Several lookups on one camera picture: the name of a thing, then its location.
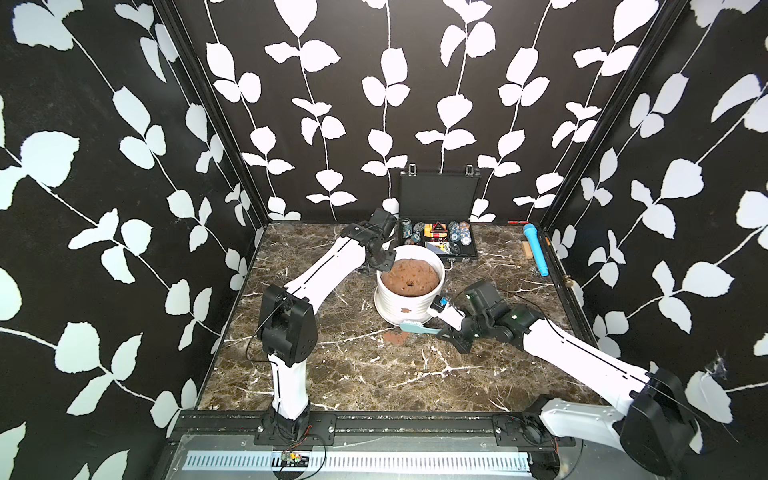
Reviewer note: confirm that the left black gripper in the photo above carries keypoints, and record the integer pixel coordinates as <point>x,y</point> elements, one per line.
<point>391,254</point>

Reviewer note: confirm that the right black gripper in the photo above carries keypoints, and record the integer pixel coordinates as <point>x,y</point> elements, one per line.
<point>446,326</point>

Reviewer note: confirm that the white ceramic flower pot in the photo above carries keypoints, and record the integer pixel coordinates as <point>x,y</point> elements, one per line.
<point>395,308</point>

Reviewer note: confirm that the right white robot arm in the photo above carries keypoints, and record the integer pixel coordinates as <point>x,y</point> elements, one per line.
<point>645,415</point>

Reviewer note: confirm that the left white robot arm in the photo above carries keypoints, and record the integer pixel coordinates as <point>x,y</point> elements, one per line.
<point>287,326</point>

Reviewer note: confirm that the fallen mud piece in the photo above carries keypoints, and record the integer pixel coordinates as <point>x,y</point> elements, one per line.
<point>397,338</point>

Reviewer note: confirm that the brown clay soil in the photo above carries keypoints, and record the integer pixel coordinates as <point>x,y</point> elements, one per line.
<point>411,278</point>

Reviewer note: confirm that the playing card deck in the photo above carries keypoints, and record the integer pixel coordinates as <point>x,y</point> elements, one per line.
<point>441,248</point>

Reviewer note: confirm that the black poker chip case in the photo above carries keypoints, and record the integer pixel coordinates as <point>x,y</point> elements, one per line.
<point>437,206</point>

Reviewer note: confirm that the blue cylindrical tool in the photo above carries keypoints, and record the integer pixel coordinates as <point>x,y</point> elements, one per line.
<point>531,234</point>

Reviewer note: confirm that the small circuit board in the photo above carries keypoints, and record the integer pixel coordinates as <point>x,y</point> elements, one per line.
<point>293,460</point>

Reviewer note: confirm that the white perforated strip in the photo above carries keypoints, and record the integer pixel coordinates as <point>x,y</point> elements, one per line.
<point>472,463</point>

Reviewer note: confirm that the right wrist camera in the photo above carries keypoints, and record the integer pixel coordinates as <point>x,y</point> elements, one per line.
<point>438,304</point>

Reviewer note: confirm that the wooden handle piece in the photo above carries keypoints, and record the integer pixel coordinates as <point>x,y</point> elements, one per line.
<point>527,249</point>

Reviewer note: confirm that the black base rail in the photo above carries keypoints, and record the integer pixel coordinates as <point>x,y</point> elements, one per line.
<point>520,430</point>

